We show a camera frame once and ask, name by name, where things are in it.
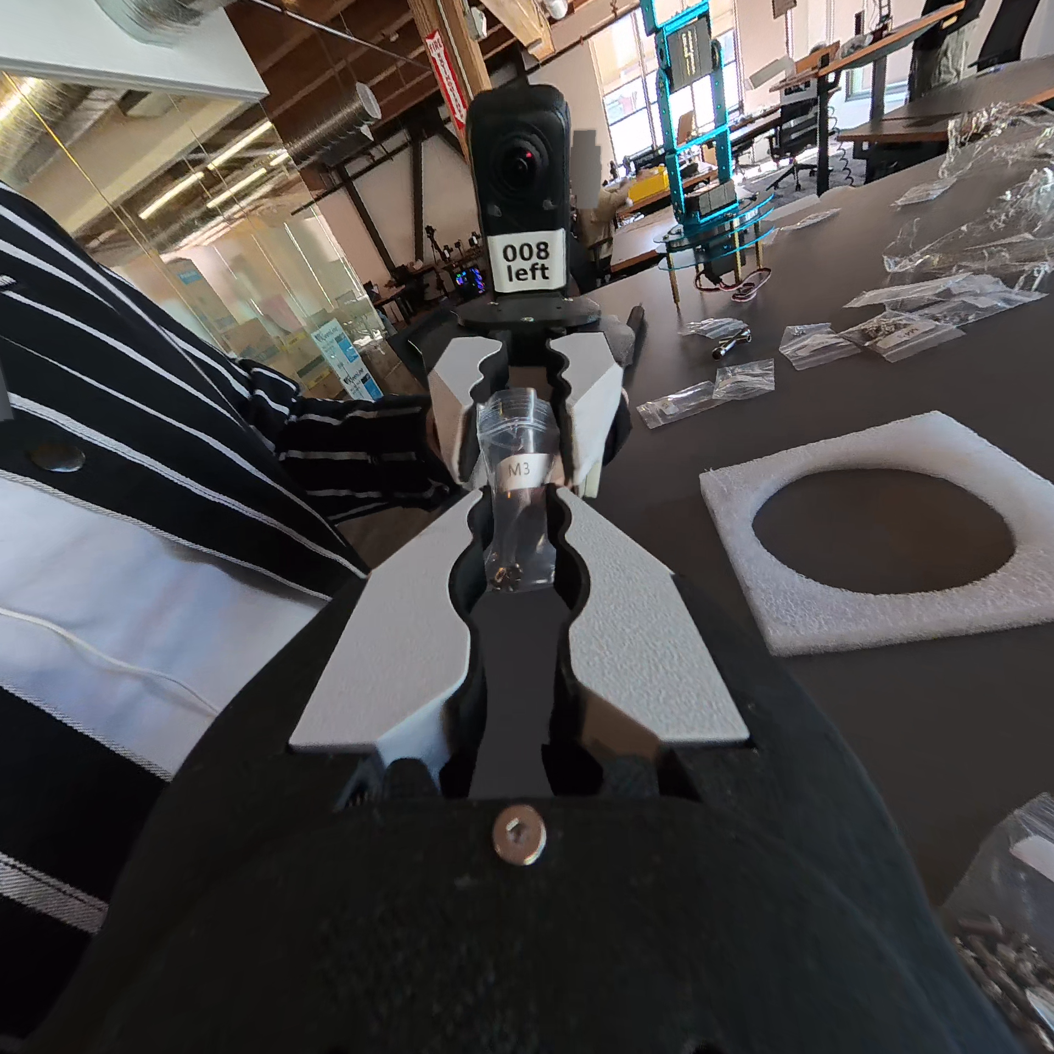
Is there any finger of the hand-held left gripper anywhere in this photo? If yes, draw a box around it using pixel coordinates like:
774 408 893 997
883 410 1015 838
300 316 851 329
427 332 507 489
546 330 624 499

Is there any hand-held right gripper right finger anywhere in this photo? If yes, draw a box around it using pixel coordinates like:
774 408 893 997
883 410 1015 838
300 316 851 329
539 486 752 800

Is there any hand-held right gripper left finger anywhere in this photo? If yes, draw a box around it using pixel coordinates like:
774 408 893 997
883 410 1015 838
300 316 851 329
287 487 495 800

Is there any small zip bag with nuts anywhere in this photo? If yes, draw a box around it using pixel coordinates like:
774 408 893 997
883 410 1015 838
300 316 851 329
475 387 559 594

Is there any person's left forearm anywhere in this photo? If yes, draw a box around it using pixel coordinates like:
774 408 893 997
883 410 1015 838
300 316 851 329
239 361 462 528

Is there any dark desk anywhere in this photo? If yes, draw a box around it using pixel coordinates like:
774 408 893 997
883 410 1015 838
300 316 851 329
338 160 1054 915

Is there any wooden standing desk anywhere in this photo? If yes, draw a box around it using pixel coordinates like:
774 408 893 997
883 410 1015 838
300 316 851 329
770 0 965 194

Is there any wood edged office desk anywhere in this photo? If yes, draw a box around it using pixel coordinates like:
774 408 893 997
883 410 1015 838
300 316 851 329
836 53 1054 178

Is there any stack of cardboard boxes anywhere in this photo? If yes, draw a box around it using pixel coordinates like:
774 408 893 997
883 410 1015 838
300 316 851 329
165 247 388 405

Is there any cluster of clear parts bags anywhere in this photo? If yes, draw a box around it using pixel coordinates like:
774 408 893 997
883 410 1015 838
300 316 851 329
636 177 1049 429

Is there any black office chair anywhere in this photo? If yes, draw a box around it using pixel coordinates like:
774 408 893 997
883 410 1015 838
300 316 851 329
770 107 825 194

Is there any person's torso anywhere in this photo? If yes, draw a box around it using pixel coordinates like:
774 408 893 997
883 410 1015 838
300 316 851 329
0 181 372 1039

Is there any small zip bag with screws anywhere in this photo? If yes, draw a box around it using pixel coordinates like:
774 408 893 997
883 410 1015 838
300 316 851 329
939 793 1054 1054

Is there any crumpled clear plastic wrap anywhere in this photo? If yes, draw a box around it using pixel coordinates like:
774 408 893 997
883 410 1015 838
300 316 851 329
883 103 1054 281

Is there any red white wall sign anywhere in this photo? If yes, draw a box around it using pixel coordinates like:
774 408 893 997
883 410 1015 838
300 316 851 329
422 29 472 139

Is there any white foam frame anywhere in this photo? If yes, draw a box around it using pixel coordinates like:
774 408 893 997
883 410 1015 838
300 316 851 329
700 410 1054 658

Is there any red servo cable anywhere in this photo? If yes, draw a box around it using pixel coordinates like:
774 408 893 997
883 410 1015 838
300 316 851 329
694 265 772 303

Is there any silver ventilation duct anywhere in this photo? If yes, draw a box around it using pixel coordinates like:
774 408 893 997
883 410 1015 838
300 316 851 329
93 0 242 48
282 81 382 170

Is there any wooden support post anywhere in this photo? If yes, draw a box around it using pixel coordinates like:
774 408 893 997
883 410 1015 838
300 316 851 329
407 0 495 161

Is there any white earphone cord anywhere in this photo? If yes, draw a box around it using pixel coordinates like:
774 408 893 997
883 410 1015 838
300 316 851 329
0 605 219 717

